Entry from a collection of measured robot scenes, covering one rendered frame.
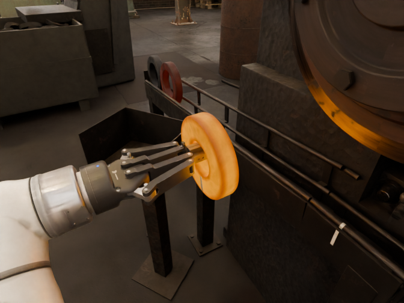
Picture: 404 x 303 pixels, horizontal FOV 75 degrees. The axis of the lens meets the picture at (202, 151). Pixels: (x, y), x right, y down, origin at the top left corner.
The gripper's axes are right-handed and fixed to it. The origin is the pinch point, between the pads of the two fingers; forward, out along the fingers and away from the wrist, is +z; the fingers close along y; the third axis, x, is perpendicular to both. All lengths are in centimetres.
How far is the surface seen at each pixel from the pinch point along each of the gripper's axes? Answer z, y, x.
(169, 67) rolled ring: 21, -69, -8
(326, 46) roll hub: 11.5, 10.9, 17.5
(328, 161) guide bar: 26.9, 6.1, -10.0
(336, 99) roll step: 17.7, 10.1, 8.6
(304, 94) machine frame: 29.0, -5.4, 1.0
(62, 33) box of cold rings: -9, -219, -14
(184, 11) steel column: 292, -631, -68
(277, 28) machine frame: 35.0, -23.0, 11.7
